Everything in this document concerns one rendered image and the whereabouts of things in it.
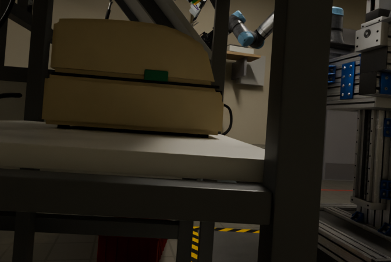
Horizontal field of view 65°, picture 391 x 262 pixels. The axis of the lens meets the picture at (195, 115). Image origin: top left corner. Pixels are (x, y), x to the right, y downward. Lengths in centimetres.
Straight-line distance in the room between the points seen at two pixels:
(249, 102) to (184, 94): 367
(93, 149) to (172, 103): 28
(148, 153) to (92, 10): 382
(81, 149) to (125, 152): 4
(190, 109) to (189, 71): 7
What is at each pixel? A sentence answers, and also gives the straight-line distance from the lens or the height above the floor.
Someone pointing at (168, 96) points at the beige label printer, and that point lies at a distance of 52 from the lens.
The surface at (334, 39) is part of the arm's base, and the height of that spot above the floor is 119.
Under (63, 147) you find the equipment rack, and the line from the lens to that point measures 27.
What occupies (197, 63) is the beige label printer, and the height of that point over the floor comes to 79.
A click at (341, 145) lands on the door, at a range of 486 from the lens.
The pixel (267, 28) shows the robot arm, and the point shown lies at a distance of 175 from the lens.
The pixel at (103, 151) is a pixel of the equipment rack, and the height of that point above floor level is 66.
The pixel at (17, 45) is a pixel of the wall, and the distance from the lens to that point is 409.
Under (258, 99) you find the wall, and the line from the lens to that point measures 423.
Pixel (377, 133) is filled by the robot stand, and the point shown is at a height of 69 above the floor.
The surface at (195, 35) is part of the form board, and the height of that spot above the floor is 93.
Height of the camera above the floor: 69
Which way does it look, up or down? 1 degrees up
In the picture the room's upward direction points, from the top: 4 degrees clockwise
